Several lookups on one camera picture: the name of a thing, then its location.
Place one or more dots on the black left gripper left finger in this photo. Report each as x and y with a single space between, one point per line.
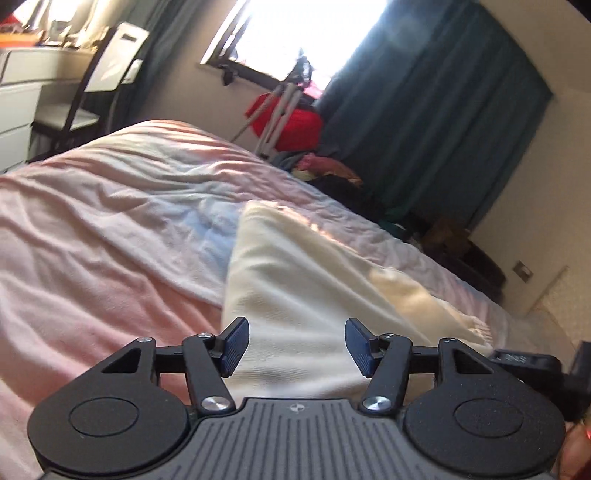
136 407

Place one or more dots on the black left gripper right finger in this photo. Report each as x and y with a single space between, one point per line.
456 407

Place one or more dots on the cream white garment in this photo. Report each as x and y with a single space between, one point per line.
297 288

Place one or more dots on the pile of coloured clothes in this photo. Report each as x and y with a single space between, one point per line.
337 181

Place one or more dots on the right hand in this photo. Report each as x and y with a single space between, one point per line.
574 459

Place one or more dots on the white textured pillow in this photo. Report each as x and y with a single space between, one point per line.
567 302

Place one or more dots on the pink bed sheet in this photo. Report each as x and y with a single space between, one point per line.
131 236

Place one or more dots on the brown bag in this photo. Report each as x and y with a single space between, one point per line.
448 237

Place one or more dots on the teal right curtain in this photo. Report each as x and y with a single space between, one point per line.
434 110

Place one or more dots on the teal curtain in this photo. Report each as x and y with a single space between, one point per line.
434 110
166 23

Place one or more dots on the red cloth on stand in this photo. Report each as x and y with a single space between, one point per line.
302 131

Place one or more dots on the black white chair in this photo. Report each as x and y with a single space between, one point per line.
63 124

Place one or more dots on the white desk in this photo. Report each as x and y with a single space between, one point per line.
30 79

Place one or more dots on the white garment steamer stand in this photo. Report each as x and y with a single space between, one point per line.
288 94

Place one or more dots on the teal left curtain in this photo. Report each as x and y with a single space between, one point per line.
166 23

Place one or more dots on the metal wall socket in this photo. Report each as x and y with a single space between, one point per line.
523 271

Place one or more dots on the window with dark frame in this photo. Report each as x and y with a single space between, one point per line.
262 40

